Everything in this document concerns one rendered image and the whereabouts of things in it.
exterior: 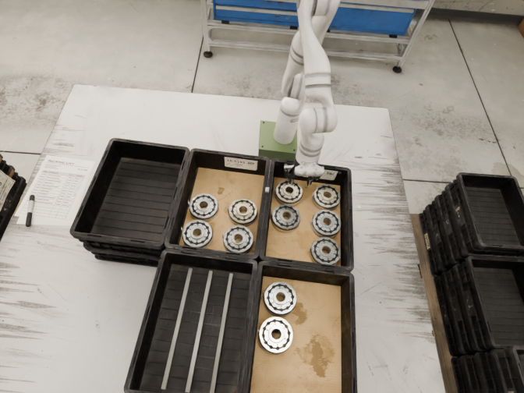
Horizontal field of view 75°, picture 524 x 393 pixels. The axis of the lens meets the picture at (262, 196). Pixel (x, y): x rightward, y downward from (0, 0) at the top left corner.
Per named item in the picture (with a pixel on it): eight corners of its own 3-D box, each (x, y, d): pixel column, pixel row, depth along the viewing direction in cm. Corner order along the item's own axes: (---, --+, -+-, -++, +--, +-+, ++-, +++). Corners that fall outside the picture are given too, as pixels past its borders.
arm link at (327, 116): (341, 132, 94) (341, 79, 90) (309, 134, 92) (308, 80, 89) (332, 131, 100) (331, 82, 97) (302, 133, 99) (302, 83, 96)
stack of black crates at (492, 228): (416, 213, 210) (457, 171, 171) (464, 217, 211) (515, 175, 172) (430, 277, 189) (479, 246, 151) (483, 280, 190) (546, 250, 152)
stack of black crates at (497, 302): (431, 277, 189) (467, 255, 160) (484, 281, 190) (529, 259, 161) (448, 356, 169) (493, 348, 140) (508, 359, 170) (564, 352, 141)
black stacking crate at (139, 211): (120, 157, 137) (111, 138, 127) (193, 166, 137) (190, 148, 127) (83, 249, 117) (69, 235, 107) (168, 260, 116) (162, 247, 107)
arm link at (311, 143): (295, 157, 103) (323, 155, 104) (303, 122, 90) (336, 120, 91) (291, 139, 107) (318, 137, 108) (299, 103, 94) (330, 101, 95)
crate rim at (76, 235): (112, 140, 129) (110, 136, 127) (191, 150, 129) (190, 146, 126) (70, 238, 108) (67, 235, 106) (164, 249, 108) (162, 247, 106)
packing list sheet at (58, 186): (42, 155, 148) (41, 154, 148) (96, 158, 149) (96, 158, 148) (11, 223, 131) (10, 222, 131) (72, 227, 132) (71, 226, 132)
